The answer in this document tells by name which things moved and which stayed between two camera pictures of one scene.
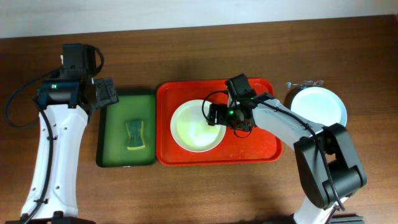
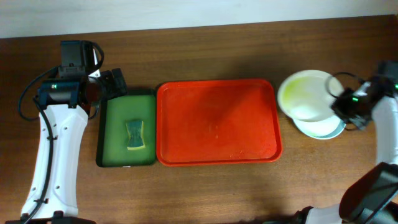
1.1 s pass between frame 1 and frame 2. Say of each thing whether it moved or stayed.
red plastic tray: stayed
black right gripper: moved
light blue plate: moved
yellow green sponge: stayed
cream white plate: moved
